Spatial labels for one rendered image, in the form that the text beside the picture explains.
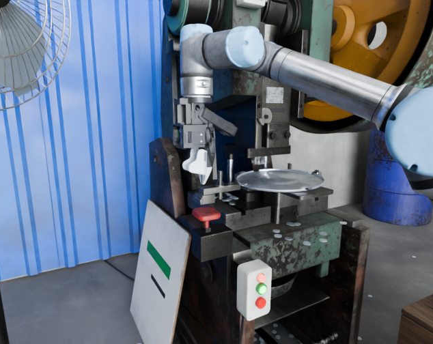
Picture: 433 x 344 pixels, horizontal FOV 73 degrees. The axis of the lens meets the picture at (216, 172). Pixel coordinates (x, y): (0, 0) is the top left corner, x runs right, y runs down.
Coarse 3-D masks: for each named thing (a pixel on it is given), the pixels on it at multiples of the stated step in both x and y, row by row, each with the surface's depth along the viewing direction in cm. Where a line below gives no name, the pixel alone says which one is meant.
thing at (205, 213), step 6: (192, 210) 77; (198, 210) 76; (204, 210) 76; (210, 210) 76; (216, 210) 77; (198, 216) 74; (204, 216) 73; (210, 216) 73; (216, 216) 74; (204, 222) 76
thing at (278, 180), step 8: (240, 176) 106; (248, 176) 106; (256, 176) 105; (264, 176) 102; (272, 176) 102; (280, 176) 102; (288, 176) 101; (296, 176) 103; (304, 176) 103; (312, 176) 103; (320, 176) 100; (240, 184) 95; (256, 184) 95; (264, 184) 94; (272, 184) 94; (280, 184) 94; (288, 184) 94; (296, 184) 93; (304, 184) 93; (312, 184) 93; (320, 184) 90
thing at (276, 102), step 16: (272, 80) 96; (272, 96) 97; (288, 96) 101; (272, 112) 99; (288, 112) 102; (240, 128) 104; (256, 128) 97; (272, 128) 96; (288, 128) 99; (240, 144) 105; (256, 144) 98; (272, 144) 97; (288, 144) 101
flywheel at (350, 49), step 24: (336, 0) 115; (360, 0) 107; (384, 0) 99; (408, 0) 92; (432, 0) 85; (360, 24) 108; (408, 24) 90; (432, 24) 87; (336, 48) 116; (360, 48) 108; (384, 48) 101; (408, 48) 91; (360, 72) 109; (384, 72) 98; (408, 72) 95; (336, 120) 117
